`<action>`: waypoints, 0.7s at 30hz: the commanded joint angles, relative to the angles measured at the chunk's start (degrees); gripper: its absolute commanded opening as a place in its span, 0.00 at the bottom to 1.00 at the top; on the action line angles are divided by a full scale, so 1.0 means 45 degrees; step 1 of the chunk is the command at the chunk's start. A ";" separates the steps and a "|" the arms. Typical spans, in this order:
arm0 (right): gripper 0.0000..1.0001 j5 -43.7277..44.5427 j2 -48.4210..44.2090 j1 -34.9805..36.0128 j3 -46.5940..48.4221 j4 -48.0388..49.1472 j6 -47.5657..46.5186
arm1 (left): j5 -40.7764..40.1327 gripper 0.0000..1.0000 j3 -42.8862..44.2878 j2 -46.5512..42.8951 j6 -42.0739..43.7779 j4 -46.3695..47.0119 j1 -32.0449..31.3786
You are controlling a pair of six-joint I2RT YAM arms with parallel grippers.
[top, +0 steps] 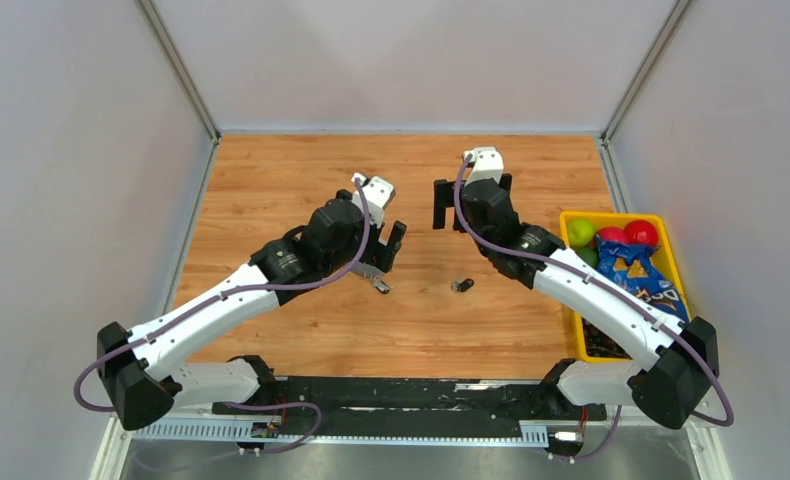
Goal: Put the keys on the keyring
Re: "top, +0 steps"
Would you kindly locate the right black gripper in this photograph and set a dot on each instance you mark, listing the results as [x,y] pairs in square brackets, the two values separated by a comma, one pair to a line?
[442,201]

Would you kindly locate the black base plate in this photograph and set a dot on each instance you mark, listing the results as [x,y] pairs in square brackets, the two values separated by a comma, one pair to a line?
[414,407]

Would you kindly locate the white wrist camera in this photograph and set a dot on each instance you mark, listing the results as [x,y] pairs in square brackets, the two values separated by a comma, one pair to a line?
[378,194]
[484,163]

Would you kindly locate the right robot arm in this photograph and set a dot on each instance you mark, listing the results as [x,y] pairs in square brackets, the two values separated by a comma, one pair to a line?
[672,370]

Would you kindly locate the yellow plastic bin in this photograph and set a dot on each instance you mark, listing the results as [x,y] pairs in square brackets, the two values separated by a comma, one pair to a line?
[663,259]

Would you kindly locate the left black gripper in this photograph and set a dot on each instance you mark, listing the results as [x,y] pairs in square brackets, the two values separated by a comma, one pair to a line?
[380,254]

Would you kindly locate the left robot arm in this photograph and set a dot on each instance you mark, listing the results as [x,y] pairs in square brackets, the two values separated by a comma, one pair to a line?
[144,369]

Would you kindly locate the red ball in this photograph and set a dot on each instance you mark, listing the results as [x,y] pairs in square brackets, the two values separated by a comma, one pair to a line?
[642,232]

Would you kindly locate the dark green ball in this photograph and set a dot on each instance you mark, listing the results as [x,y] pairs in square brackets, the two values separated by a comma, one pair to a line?
[589,255]

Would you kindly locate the metal keyring plate with rings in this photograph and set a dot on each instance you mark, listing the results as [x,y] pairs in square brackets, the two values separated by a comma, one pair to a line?
[373,274]

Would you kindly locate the pink ball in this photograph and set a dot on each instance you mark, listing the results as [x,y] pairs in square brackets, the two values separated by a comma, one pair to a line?
[612,234]

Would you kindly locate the purple grapes bunch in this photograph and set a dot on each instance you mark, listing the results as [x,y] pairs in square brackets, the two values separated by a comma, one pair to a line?
[598,344]

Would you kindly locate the blue chips bag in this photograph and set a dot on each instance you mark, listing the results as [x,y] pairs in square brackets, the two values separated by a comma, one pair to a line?
[630,267]

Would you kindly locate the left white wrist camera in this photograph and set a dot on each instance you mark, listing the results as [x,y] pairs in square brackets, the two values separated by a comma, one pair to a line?
[378,194]

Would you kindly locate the black headed key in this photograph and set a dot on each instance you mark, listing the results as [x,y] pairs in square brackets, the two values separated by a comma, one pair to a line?
[462,283]

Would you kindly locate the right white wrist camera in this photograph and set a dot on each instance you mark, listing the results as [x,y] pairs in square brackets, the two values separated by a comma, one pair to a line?
[484,163]

